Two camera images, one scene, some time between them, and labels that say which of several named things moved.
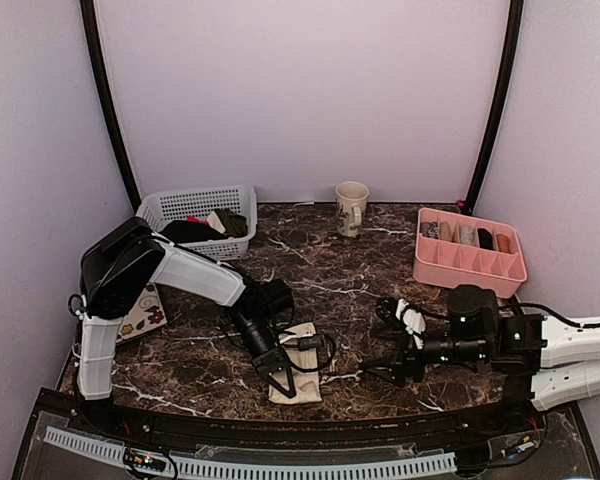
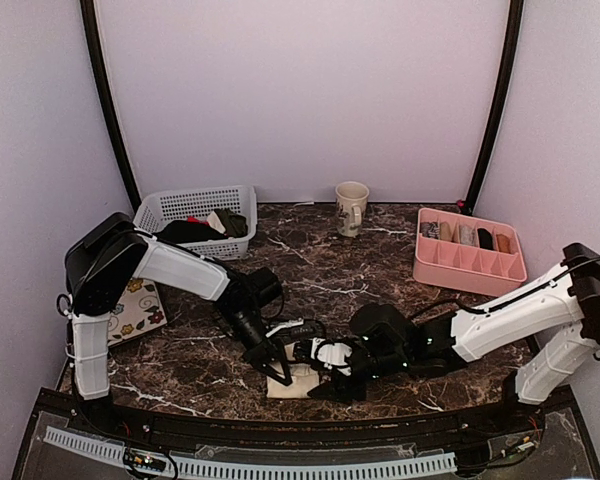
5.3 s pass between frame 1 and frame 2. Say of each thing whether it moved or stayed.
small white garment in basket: stayed
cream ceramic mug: stayed
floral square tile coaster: stayed
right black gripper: moved
